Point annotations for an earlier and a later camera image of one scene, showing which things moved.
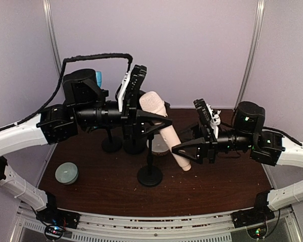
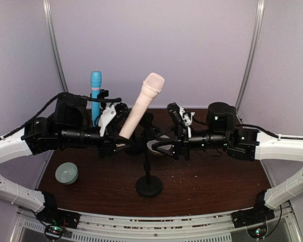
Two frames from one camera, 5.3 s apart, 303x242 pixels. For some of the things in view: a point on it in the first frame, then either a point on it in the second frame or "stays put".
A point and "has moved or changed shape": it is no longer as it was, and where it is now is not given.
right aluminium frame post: x=260 y=10 stays put
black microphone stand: x=134 y=146 stays put
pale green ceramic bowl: x=66 y=173 stays put
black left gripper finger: x=149 y=122 → x=122 y=147
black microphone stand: x=147 y=122 has moved or changed shape
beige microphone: x=153 y=102 → x=152 y=84
